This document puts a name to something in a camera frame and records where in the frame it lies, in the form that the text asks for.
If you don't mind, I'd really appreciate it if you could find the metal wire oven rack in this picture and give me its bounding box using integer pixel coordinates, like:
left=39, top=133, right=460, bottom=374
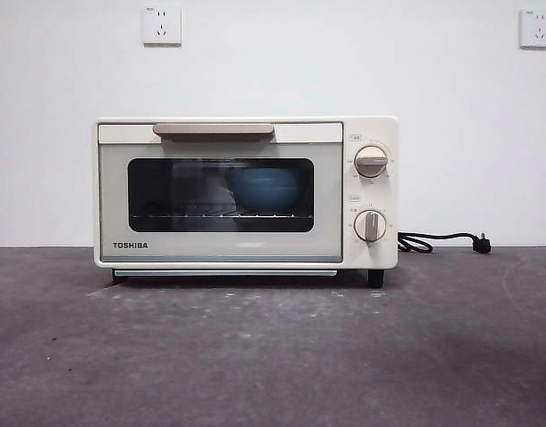
left=129, top=212, right=312, bottom=220

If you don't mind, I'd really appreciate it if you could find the beige oven knob with narrow grip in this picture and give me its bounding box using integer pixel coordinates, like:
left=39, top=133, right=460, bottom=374
left=353, top=207, right=388, bottom=243

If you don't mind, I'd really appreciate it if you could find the oven door with beige handle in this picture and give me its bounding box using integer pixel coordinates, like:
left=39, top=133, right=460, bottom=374
left=97, top=122, right=344, bottom=263

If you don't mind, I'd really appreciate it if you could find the blue bowl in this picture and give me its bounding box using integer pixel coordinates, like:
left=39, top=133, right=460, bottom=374
left=228, top=167, right=306, bottom=214

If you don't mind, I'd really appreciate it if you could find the white wall socket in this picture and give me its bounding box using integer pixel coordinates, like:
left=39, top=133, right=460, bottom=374
left=519, top=7, right=546, bottom=50
left=142, top=4, right=183, bottom=47

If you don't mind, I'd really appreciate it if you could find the white Toshiba toaster oven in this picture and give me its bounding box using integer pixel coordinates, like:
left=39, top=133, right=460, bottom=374
left=93, top=116, right=399, bottom=288

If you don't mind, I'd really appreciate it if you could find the black power cable with plug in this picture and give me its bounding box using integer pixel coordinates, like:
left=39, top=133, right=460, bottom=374
left=397, top=230, right=494, bottom=255

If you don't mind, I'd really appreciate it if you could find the beige oven knob with wide grip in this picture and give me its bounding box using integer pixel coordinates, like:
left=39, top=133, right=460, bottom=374
left=353, top=145, right=389, bottom=178

